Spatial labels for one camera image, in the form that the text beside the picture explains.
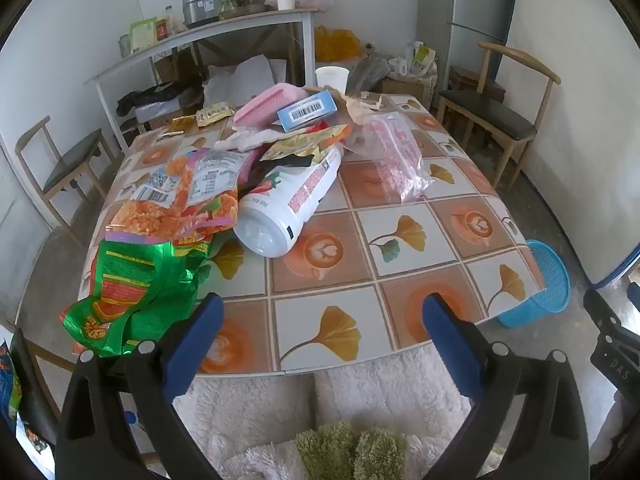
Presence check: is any grey plastic bag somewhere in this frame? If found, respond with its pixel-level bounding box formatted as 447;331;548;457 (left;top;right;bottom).
347;55;392;92

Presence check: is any grey rice cooker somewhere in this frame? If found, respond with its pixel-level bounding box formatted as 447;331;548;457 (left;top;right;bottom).
182;0;244;29

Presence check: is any yellow packet with label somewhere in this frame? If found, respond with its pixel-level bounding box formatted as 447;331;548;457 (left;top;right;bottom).
196;102;235;127

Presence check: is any clear bag with pink print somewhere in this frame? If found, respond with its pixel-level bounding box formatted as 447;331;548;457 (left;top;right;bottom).
349;112;436;204

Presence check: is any dark wooden stool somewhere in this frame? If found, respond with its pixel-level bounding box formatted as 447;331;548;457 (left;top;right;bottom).
448;65;507;107

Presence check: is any grey refrigerator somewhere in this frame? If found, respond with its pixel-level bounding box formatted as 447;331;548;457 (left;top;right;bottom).
446;0;522;111

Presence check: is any crumpled beige paper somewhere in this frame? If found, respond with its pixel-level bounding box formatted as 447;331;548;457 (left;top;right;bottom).
339;91;386;125

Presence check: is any yellow red snack wrapper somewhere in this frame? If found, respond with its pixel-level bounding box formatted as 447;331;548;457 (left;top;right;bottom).
262;124;352;166

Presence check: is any yellow orange packet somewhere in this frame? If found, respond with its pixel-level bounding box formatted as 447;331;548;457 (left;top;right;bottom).
159;116;199;137

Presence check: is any blue box with barcode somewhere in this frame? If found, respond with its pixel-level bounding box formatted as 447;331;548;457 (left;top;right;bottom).
276;90;339;133

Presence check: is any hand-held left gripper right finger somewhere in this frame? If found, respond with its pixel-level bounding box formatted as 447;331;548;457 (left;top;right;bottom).
422;293;591;480

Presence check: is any colourful printed bag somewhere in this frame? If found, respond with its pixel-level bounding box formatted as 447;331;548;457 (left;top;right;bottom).
0;339;24;431

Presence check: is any white pillow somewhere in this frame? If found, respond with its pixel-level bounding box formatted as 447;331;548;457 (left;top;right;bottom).
202;57;289;107

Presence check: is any white strawberry drink bottle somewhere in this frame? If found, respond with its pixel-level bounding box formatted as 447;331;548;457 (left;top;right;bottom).
233;145;344;259

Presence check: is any black cloth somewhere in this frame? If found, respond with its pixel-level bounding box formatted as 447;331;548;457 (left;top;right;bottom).
116;81;202;115

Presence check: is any white fluffy cloth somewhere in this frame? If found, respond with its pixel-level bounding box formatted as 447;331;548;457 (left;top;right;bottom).
172;347;501;480

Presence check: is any grey side table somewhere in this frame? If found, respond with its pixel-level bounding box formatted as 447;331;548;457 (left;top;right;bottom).
84;6;327;152

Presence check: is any brown cardboard box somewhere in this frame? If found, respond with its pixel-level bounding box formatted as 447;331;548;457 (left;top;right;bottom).
151;52;202;86

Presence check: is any green packet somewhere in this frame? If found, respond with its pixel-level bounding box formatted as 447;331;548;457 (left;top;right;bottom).
129;18;157;54

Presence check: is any white bag with green carton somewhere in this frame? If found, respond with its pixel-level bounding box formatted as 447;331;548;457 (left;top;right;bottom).
389;41;439;79

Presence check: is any green fluffy slipper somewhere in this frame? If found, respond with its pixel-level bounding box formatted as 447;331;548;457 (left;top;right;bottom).
297;422;359;480
354;427;407;480

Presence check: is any white panel with blue edge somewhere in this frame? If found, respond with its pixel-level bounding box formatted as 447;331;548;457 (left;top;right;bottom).
504;0;640;289

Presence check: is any yellow plastic bag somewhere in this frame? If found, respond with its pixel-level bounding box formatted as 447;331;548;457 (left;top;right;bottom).
313;26;362;62

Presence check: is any dark bowl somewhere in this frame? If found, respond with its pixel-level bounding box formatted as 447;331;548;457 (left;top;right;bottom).
235;0;272;17

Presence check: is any green snack bag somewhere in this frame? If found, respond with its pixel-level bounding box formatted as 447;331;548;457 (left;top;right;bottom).
60;239;213;358

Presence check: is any wooden chair dark seat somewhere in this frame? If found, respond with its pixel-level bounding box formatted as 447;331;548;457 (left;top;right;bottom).
15;115;117;235
437;42;562;192
7;327;77;466

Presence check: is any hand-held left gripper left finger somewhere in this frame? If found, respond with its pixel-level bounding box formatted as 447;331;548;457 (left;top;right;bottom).
55;292;224;480

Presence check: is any white paper cup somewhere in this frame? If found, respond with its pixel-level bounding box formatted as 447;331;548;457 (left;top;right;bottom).
315;66;350;92

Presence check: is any pink package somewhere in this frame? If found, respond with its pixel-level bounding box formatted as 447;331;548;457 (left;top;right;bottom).
233;84;313;129

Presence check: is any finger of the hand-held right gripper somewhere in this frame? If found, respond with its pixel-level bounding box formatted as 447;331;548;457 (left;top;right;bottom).
582;287;640;403

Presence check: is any orange snack bag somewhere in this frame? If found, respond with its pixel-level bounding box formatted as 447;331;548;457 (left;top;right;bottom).
106;149;251;247

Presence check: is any blue plastic basket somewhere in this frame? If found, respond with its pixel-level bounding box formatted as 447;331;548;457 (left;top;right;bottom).
497;240;571;329

